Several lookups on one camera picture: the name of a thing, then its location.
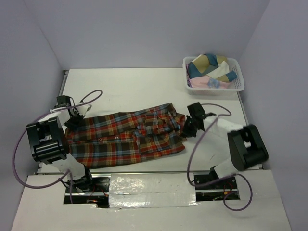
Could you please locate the red plaid long sleeve shirt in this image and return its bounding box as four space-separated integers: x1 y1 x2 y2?
65 103 186 169

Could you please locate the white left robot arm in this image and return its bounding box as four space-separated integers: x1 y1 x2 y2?
26 95 94 193

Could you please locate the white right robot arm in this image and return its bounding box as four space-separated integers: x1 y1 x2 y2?
182 102 269 188

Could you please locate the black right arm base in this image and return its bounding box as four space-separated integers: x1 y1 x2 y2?
192 174 240 202

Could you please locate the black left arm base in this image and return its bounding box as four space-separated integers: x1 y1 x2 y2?
61 173 110 208

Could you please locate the pink folded shirt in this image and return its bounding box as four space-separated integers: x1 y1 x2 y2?
190 76 231 89

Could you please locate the white plastic laundry basket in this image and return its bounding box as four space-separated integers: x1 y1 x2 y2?
182 54 244 95

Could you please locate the blue tan patchwork shirt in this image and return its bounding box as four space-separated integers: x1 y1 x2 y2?
186 54 238 82

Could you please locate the white foil covered board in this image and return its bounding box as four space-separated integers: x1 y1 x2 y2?
109 173 197 209

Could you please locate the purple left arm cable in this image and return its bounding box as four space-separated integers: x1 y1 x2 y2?
11 90 103 203

